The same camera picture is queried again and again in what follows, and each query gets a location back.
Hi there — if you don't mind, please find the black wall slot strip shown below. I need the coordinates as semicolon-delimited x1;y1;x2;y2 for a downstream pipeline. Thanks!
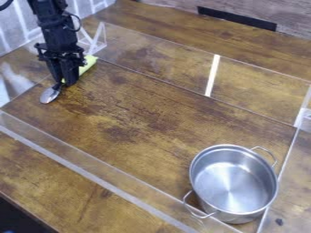
196;6;278;31

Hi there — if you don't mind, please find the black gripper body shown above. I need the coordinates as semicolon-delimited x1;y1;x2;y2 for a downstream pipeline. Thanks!
33;19;85;67

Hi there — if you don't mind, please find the clear acrylic right bracket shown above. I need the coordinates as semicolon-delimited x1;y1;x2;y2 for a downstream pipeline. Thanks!
294;86;311;133

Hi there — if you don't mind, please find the clear acrylic triangular bracket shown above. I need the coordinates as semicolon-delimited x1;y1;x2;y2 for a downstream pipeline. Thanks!
77;22;107;55

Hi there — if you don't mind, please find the black cable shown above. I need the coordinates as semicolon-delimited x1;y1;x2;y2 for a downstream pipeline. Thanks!
60;10;84;33

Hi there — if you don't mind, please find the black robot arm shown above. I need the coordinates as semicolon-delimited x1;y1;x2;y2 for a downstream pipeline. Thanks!
27;0;87;86

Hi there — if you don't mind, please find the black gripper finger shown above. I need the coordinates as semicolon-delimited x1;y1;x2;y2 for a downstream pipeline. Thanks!
61;60;79;86
47;59;63;83

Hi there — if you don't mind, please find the stainless steel pot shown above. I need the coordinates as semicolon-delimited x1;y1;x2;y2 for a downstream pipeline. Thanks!
183;144;278;224

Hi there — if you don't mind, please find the clear acrylic front barrier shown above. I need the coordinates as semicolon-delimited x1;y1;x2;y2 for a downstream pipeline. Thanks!
0;110;243;233

